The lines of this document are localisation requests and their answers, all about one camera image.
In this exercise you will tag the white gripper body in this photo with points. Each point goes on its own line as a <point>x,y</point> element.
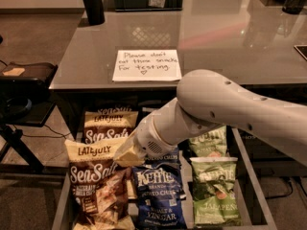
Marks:
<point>148,139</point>

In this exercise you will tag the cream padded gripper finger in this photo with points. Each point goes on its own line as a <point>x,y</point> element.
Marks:
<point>128,155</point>

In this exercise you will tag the brown late july bag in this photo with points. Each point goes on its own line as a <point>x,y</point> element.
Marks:
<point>113,108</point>
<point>98,126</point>
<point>99,185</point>

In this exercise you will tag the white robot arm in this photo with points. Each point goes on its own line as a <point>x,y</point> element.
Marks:
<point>206,100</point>

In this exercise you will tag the middle blue Kettle chip bag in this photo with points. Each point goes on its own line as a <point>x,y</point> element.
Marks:
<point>169,158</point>

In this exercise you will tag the blue kettle chip bag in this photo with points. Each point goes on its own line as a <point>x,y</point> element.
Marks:
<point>169,158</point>
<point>158,197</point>

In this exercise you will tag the front blue Kettle chip bag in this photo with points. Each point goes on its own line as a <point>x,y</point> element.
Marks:
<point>158,197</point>

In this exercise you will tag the middle green Kettle chip bag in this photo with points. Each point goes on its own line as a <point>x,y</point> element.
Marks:
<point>210,144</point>

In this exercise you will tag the front green Kettle jalapeno bag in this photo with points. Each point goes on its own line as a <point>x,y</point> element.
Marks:
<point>214,200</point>

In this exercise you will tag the lower dark drawer front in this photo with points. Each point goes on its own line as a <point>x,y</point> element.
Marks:
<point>276,164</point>

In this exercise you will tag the open grey top drawer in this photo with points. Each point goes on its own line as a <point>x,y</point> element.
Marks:
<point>252,204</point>

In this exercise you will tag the white handwritten paper note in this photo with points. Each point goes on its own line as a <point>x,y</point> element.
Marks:
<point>147,65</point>

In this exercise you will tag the black chair with armrest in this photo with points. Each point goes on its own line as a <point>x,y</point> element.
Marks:
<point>25,101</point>

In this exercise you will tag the dark mesh bin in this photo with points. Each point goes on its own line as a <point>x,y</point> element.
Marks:
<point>293,6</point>

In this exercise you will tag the black cylindrical post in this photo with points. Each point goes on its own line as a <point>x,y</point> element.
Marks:
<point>94,11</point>

